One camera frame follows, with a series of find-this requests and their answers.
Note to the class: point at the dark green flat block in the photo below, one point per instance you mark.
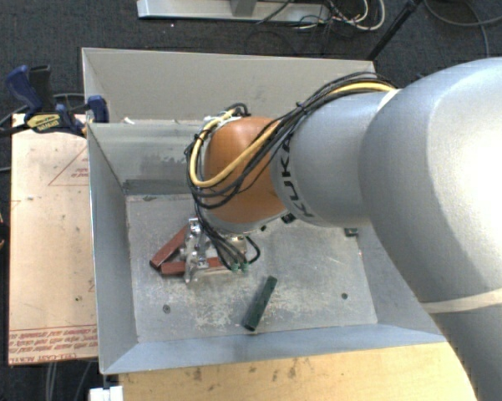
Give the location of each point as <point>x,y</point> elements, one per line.
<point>260,303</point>

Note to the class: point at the brown cardboard board, red print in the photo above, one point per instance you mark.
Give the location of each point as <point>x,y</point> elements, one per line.
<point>50,245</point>

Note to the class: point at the black cylinder on white bracket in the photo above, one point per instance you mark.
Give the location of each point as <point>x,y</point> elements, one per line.
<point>288,218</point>

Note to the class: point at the grey metal bin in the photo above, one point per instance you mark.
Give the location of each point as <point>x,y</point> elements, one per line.
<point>317,265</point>

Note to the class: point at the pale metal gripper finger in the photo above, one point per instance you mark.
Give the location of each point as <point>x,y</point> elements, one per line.
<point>194,275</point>
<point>193,229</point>

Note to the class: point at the red-brown flat block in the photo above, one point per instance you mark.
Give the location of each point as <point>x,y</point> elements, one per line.
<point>167,249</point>
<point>173,269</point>

